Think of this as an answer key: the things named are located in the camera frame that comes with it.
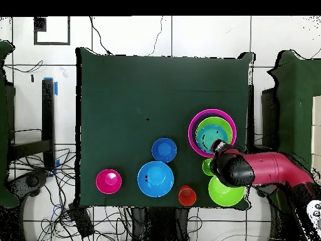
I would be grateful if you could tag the white boxes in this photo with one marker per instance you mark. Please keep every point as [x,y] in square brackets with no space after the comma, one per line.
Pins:
[316,130]

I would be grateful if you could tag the dark green table cloth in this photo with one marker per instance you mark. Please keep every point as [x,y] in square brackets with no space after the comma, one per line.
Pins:
[150,87]

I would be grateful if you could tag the green-clothed side table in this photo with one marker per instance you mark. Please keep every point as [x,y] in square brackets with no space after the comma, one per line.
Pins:
[3,113]
[296,113]

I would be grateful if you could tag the orange cup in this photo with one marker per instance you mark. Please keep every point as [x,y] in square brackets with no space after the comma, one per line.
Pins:
[187,197]

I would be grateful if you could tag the green cup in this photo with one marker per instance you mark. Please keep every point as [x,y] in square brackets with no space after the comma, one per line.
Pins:
[206,167]

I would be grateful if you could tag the black square floor frame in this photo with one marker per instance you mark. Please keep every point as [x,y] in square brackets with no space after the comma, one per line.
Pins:
[39,23]

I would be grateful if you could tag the small dark blue bowl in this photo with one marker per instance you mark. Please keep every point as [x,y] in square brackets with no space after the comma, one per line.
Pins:
[164,150]

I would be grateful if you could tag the light blue straight-sided bowl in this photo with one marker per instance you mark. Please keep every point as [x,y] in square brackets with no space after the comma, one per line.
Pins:
[208,135]

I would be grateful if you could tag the black post with blue tape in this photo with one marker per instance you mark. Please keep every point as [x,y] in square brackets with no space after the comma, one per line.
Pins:
[47,120]

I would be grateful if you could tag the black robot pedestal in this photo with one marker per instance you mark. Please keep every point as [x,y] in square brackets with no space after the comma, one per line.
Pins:
[160,223]

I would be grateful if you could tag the black power adapter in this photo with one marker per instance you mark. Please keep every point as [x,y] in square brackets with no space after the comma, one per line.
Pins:
[80,221]

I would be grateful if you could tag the green bowl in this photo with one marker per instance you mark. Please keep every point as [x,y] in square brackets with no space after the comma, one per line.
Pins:
[223,195]
[218,121]

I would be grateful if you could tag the small pink bowl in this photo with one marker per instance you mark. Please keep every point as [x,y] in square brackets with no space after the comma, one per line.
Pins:
[106,187]

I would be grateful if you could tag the large pink bowl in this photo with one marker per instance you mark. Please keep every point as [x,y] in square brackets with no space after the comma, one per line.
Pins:
[213,111]

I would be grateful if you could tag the large blue bowl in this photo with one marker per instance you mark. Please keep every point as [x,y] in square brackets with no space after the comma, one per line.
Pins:
[158,179]

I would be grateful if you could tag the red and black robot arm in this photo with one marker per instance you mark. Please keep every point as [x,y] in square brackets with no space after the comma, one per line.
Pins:
[270,168]

